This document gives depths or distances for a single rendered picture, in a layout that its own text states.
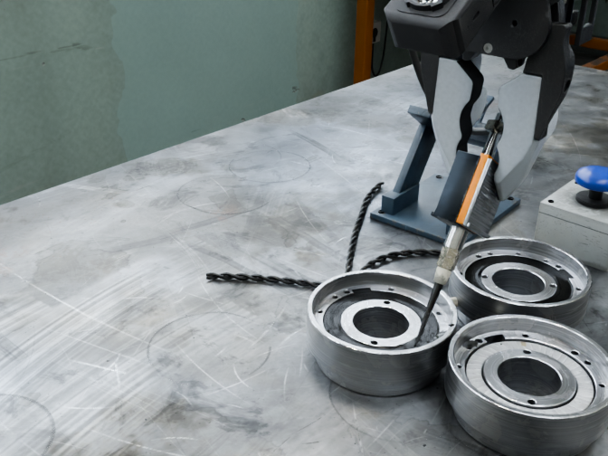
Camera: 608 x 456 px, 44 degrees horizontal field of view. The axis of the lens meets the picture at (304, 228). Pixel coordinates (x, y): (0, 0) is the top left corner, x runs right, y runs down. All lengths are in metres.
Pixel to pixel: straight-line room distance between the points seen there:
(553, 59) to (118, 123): 1.94
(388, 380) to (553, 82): 0.21
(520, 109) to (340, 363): 0.20
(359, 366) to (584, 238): 0.28
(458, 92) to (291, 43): 2.28
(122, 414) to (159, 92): 1.93
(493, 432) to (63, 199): 0.50
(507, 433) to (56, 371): 0.30
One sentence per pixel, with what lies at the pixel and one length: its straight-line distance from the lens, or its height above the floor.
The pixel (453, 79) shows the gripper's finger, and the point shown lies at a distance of 0.51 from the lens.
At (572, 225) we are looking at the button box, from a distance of 0.71.
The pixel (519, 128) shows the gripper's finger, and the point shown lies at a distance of 0.49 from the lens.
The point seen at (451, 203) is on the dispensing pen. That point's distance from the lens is 0.50.
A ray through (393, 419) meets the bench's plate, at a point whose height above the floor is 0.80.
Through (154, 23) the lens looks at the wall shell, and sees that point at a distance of 2.34.
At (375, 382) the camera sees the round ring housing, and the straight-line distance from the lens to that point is 0.51.
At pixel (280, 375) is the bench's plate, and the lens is 0.54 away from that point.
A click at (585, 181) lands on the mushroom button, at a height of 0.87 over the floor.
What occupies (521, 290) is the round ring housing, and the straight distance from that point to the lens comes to 0.64.
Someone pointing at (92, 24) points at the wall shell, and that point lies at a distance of 2.22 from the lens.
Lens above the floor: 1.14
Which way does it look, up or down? 28 degrees down
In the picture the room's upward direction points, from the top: 1 degrees clockwise
